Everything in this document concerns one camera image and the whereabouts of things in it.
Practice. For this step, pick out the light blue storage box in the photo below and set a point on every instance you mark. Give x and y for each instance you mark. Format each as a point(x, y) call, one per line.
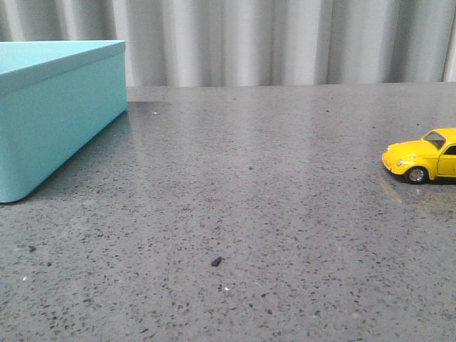
point(55, 97)

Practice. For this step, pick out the yellow toy beetle car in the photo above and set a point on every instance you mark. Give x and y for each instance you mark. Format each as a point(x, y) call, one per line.
point(419, 161)

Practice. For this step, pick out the grey pleated curtain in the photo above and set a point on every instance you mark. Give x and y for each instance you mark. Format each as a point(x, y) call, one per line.
point(250, 43)

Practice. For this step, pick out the small black debris chip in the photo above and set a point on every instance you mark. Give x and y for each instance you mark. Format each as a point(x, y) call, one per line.
point(217, 261)

